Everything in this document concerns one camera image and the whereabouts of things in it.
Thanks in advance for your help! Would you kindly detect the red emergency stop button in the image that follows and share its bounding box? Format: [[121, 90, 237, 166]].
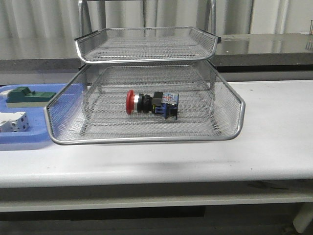
[[126, 90, 179, 119]]

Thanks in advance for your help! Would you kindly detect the silver mesh tray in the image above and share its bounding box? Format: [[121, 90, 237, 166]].
[[44, 60, 245, 145], [75, 26, 219, 64]]

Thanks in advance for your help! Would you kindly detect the grey stone counter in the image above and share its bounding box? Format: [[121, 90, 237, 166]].
[[0, 34, 313, 72]]

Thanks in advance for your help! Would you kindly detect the blue plastic tray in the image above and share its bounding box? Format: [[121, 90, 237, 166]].
[[0, 83, 85, 144]]

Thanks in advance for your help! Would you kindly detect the green terminal block module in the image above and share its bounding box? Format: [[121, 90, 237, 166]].
[[6, 87, 56, 108]]

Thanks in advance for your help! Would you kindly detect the white circuit breaker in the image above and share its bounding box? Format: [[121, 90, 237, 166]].
[[0, 112, 29, 133]]

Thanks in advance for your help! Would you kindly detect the silver rack frame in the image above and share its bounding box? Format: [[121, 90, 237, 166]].
[[77, 0, 223, 137]]

